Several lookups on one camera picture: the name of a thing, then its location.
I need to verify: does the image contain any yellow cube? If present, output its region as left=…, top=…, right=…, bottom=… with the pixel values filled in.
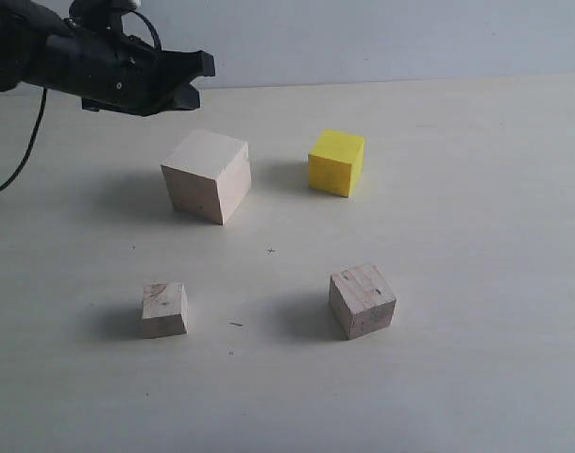
left=308, top=129, right=365, bottom=198

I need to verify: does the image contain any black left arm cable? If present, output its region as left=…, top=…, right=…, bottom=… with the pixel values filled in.
left=0, top=8, right=163, bottom=194

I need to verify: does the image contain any small wooden cube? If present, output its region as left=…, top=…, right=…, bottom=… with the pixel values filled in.
left=142, top=282, right=188, bottom=338

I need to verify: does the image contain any large pale wooden cube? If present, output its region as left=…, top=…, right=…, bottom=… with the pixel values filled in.
left=161, top=129, right=252, bottom=225

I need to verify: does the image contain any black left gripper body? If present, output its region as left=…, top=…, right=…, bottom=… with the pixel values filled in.
left=21, top=17, right=163, bottom=116

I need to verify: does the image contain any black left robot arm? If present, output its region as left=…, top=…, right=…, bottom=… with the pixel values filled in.
left=0, top=1, right=215, bottom=117

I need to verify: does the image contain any medium wooden cube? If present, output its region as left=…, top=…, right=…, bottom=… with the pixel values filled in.
left=329, top=263, right=397, bottom=340

